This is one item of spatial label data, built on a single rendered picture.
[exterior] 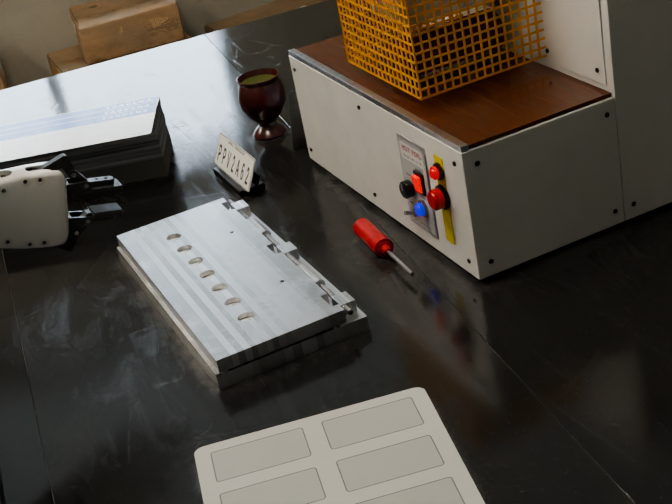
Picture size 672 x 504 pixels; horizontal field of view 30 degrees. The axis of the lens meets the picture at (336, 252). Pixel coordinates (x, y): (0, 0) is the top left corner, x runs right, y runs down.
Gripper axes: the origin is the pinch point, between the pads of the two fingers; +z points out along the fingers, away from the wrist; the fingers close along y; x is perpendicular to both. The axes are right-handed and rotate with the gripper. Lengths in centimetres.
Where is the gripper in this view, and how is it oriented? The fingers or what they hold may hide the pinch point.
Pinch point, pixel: (104, 198)
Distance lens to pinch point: 163.6
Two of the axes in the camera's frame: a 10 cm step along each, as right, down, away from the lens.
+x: 4.2, 3.5, -8.4
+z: 9.1, -1.4, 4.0
